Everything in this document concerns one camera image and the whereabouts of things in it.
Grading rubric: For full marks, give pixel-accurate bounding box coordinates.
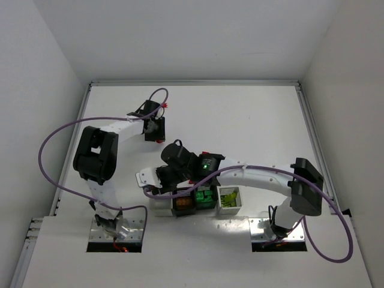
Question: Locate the lime square lego brick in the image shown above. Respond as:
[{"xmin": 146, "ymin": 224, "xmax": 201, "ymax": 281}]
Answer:
[{"xmin": 220, "ymin": 191, "xmax": 238, "ymax": 208}]

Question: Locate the white bin far right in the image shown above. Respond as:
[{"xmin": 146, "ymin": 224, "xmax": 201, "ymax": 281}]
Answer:
[{"xmin": 218, "ymin": 186, "xmax": 242, "ymax": 215}]

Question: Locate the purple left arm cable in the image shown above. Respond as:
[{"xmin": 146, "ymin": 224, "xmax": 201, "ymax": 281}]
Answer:
[{"xmin": 38, "ymin": 88, "xmax": 169, "ymax": 241}]

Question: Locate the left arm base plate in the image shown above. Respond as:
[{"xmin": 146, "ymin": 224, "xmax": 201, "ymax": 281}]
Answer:
[{"xmin": 88, "ymin": 218, "xmax": 145, "ymax": 243}]

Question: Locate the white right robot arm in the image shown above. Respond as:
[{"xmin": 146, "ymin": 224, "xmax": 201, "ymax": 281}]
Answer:
[{"xmin": 153, "ymin": 140, "xmax": 323, "ymax": 238}]

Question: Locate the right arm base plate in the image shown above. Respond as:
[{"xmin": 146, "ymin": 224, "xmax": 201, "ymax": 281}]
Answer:
[{"xmin": 248, "ymin": 218, "xmax": 305, "ymax": 244}]

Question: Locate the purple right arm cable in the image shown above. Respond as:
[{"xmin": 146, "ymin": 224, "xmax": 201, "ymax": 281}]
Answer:
[{"xmin": 143, "ymin": 164, "xmax": 354, "ymax": 263}]

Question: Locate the green upside-down lego brick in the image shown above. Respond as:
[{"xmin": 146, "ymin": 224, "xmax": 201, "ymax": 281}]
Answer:
[{"xmin": 196, "ymin": 191, "xmax": 205, "ymax": 203}]

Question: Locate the white bin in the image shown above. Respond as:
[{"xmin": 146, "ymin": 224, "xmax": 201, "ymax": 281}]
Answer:
[
  {"xmin": 149, "ymin": 199, "xmax": 173, "ymax": 217},
  {"xmin": 218, "ymin": 186, "xmax": 242, "ymax": 215}
]

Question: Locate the orange brown lego brick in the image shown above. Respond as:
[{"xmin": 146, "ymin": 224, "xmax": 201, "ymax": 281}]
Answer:
[{"xmin": 175, "ymin": 197, "xmax": 194, "ymax": 211}]

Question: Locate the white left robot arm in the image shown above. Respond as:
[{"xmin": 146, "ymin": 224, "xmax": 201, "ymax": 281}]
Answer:
[{"xmin": 73, "ymin": 100, "xmax": 165, "ymax": 238}]

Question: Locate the white bin far left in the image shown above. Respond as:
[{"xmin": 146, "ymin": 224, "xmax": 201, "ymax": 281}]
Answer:
[{"xmin": 149, "ymin": 199, "xmax": 173, "ymax": 217}]

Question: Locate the black bin left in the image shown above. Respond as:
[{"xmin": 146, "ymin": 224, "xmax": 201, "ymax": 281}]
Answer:
[{"xmin": 172, "ymin": 191, "xmax": 197, "ymax": 217}]

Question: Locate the black bin right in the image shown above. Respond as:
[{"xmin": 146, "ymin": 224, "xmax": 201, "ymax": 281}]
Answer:
[{"xmin": 195, "ymin": 185, "xmax": 218, "ymax": 210}]

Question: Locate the black bin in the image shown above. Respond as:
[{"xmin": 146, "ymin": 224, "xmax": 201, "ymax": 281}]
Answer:
[
  {"xmin": 172, "ymin": 191, "xmax": 197, "ymax": 217},
  {"xmin": 195, "ymin": 185, "xmax": 218, "ymax": 210}
]

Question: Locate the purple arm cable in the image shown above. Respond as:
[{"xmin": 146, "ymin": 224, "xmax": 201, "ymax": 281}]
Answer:
[
  {"xmin": 143, "ymin": 164, "xmax": 354, "ymax": 263},
  {"xmin": 38, "ymin": 88, "xmax": 169, "ymax": 241}
]

